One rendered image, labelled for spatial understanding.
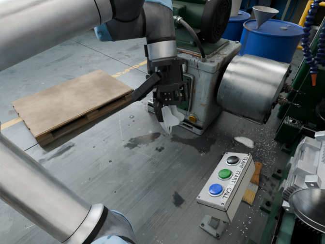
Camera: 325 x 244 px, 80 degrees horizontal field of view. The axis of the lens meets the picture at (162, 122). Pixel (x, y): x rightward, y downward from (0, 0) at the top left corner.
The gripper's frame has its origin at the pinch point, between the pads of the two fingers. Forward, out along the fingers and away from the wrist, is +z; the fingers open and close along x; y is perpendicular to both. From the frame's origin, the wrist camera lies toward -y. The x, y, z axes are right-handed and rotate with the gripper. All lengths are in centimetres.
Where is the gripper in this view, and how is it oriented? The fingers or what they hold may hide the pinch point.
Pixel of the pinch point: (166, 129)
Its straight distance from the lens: 58.3
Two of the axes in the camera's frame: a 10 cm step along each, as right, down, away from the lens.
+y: 8.7, 0.3, -4.8
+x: 4.7, -3.4, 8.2
